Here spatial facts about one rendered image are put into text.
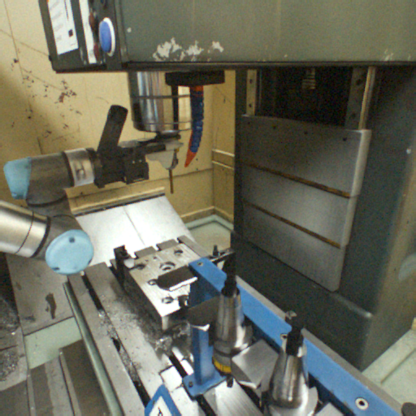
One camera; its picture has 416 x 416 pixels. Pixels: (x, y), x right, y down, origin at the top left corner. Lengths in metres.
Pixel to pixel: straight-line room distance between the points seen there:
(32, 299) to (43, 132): 0.77
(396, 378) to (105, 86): 1.75
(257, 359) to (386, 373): 0.91
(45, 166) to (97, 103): 1.11
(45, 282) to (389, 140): 1.43
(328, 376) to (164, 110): 0.54
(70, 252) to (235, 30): 0.41
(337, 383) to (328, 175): 0.64
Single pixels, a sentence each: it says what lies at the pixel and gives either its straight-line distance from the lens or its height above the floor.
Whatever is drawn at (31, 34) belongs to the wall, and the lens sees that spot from 1.70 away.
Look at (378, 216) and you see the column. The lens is 0.96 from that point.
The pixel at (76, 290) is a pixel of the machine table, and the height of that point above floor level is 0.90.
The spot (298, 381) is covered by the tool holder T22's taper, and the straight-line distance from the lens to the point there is 0.38.
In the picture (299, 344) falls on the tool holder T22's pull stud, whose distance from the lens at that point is 0.35.
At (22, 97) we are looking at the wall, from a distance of 1.68.
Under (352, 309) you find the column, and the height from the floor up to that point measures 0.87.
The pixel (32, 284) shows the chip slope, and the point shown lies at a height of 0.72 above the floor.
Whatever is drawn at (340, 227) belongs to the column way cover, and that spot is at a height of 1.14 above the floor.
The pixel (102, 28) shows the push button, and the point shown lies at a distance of 0.39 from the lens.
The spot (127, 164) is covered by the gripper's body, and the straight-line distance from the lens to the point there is 0.69.
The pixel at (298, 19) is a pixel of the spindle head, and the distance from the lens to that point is 0.52.
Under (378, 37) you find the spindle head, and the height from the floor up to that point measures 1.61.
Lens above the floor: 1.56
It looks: 24 degrees down
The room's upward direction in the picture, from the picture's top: 1 degrees counter-clockwise
